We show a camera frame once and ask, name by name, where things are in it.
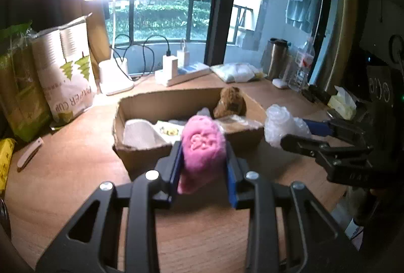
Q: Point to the cardboard box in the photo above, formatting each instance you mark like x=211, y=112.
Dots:
x=142, y=162

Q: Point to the clear water bottle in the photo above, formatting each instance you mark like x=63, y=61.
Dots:
x=301, y=71

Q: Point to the white earbuds case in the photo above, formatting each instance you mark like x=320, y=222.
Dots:
x=280, y=83

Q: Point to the green pack of paper cups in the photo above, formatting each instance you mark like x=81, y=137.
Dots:
x=22, y=86

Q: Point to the white desk lamp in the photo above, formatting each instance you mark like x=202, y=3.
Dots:
x=113, y=77

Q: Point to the pink plush toy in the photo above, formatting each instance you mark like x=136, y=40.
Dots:
x=202, y=140

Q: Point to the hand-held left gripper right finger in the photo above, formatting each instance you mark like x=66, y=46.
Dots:
x=231, y=178

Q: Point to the white paper towel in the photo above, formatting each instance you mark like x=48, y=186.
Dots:
x=139, y=134

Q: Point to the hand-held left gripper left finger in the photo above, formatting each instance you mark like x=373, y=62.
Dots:
x=176, y=165

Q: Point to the folded metal rack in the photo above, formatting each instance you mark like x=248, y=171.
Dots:
x=244, y=25

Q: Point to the clear plastic wrapper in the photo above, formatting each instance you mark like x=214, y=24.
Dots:
x=241, y=123

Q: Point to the tissue box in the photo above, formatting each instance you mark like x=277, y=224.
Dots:
x=342, y=104

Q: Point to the small black device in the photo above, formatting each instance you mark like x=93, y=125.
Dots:
x=315, y=94

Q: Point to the yellow printed packet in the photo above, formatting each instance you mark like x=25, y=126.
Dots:
x=170, y=130

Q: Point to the steel thermos cup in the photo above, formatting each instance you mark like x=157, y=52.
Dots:
x=275, y=58

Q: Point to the white power strip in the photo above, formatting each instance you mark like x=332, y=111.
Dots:
x=189, y=74

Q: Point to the large white charger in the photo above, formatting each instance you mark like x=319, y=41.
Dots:
x=170, y=66

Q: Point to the white folding knife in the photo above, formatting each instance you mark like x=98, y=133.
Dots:
x=30, y=153

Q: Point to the small white charger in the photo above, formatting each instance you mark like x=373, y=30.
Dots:
x=182, y=56

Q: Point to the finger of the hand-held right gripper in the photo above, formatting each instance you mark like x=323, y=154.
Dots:
x=303, y=143
x=315, y=127

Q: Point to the white pack of paper cups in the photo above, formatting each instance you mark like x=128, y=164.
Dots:
x=63, y=71

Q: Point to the brown fuzzy soft toy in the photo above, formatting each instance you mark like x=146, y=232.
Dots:
x=229, y=102

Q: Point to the white plastic bag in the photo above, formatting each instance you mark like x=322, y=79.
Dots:
x=236, y=72

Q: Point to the hanging blue towel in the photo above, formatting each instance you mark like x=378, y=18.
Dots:
x=299, y=4

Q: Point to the clear bubble wrap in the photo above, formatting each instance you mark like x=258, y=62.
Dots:
x=281, y=124

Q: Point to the black balcony railing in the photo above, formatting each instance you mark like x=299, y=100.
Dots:
x=189, y=17

